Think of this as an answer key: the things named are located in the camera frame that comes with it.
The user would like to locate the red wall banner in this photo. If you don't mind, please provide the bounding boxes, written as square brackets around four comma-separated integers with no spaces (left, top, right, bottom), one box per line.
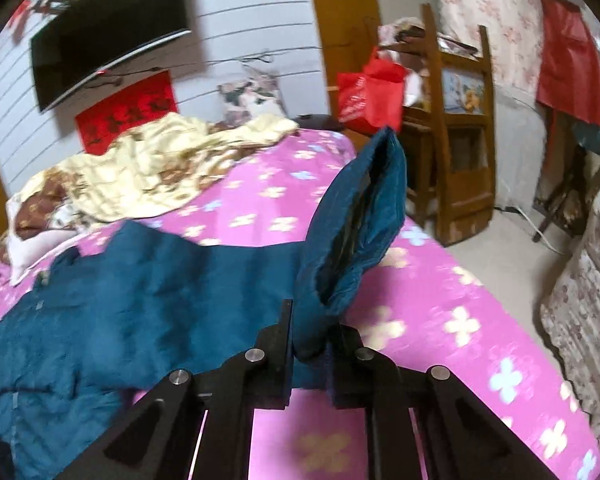
[75,70,178,156]

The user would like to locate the white pillow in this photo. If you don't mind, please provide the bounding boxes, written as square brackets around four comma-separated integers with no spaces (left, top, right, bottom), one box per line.
[7,230,81,286]

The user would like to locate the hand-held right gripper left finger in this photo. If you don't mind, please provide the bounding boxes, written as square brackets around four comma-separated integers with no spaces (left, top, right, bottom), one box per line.
[77,299,296,480]

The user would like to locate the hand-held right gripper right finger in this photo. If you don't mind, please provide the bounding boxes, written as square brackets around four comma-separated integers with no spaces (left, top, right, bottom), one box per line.
[325,322,556,480]

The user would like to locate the colourful picture panel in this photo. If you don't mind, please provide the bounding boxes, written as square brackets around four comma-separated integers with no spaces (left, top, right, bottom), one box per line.
[442,67,486,113]

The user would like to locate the bed with pink floral sheet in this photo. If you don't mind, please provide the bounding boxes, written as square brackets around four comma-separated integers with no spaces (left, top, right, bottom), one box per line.
[0,127,600,480]

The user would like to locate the floral sofa cover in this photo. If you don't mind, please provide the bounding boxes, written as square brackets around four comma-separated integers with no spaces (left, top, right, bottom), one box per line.
[540,187,600,456]

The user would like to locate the yellow floral quilt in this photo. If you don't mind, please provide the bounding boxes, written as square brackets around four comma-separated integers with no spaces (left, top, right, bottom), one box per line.
[5,112,301,241]

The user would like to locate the red shopping bag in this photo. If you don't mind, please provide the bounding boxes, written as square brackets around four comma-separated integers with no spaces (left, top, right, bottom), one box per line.
[336,47,411,136]

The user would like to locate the red hanging cloth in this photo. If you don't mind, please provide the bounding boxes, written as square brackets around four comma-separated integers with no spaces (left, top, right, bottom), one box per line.
[536,0,600,131]

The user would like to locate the floral covered mattress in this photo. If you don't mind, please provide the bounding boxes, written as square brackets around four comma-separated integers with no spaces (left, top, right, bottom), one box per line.
[430,0,548,106]

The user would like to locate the portrait photo print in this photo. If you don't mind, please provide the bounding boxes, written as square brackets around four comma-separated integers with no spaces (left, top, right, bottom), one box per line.
[217,67,288,126]

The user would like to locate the teal down jacket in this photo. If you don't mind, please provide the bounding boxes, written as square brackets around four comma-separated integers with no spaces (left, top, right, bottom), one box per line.
[0,126,408,480]

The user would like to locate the wooden chair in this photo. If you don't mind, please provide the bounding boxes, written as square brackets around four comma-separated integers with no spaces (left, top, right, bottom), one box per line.
[380,4,498,247]

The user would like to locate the black wall television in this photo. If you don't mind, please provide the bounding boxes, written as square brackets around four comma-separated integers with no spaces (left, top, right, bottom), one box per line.
[30,0,193,113]

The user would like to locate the black folding stand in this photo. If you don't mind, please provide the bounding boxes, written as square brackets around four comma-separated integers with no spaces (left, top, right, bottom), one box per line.
[532,130,600,238]

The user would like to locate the white floor cable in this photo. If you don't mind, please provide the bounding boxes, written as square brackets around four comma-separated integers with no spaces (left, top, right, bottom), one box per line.
[500,205,566,256]

